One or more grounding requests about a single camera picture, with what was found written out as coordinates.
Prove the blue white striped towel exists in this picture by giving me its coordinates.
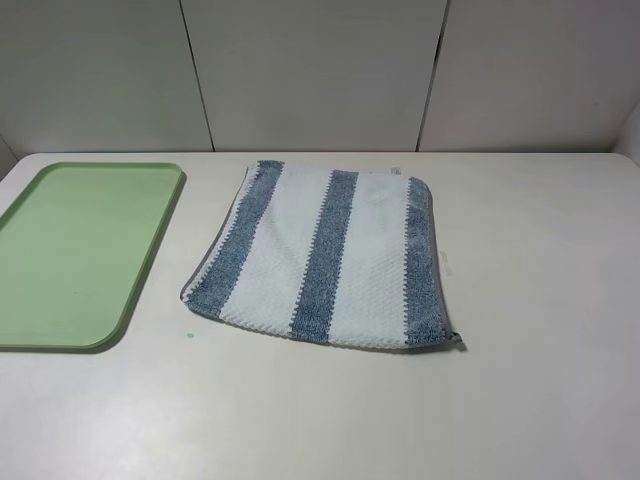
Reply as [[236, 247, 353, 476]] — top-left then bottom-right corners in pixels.
[[180, 160, 461, 351]]

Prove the green plastic tray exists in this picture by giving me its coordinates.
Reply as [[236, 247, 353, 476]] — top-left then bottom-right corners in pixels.
[[1, 162, 186, 352]]

